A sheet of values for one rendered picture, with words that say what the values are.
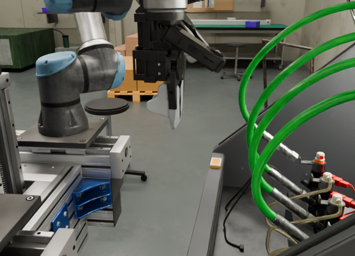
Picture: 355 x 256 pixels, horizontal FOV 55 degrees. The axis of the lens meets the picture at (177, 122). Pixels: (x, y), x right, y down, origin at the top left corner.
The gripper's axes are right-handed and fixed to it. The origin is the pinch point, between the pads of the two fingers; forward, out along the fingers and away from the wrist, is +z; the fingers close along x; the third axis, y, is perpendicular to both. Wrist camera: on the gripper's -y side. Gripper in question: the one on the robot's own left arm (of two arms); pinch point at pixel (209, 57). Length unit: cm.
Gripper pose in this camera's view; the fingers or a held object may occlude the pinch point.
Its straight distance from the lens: 77.0
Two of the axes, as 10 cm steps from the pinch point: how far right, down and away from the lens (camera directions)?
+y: -7.3, 5.8, 3.7
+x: -3.9, 0.9, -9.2
